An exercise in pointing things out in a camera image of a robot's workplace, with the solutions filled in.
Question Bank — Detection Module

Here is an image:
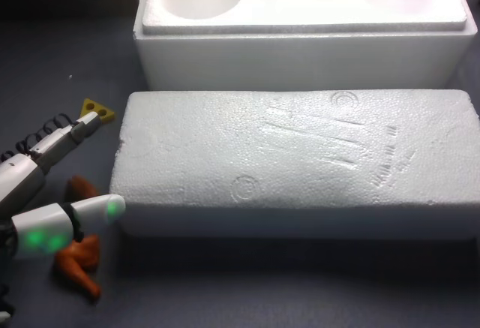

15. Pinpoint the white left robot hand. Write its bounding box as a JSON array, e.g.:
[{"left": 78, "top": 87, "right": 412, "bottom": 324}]
[{"left": 0, "top": 112, "right": 127, "bottom": 260}]

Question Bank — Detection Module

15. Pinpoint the white styrofoam lid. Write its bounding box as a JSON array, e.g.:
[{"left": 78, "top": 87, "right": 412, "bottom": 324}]
[{"left": 109, "top": 88, "right": 480, "bottom": 239}]

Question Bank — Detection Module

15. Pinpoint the white styrofoam box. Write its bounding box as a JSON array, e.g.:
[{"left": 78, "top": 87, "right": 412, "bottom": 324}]
[{"left": 131, "top": 0, "right": 479, "bottom": 92}]

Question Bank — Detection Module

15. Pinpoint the orange toy chicken wing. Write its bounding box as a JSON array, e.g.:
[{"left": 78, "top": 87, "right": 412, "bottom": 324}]
[{"left": 53, "top": 234, "right": 102, "bottom": 299}]

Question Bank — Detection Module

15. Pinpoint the brown toy chicken piece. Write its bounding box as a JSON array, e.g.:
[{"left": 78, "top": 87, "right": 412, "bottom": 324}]
[{"left": 66, "top": 174, "right": 101, "bottom": 203}]

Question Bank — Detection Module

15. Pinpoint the yellow triangle block with holes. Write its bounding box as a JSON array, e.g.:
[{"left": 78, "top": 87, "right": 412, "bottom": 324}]
[{"left": 79, "top": 98, "right": 116, "bottom": 125}]

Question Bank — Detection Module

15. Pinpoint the grey table cloth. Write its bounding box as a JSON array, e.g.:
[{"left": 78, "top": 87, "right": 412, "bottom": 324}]
[{"left": 0, "top": 16, "right": 480, "bottom": 328}]

